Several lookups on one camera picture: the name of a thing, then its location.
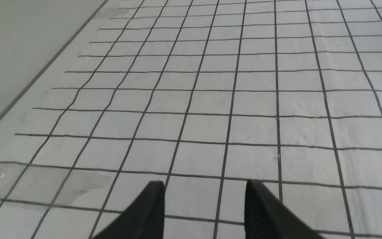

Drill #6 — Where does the white grid-pattern tablecloth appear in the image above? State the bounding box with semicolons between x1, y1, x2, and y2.
0;0;382;239

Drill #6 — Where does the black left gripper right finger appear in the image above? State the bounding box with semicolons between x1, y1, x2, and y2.
244;180;322;239

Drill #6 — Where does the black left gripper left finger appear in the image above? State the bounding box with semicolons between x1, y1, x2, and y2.
94;181;165;239

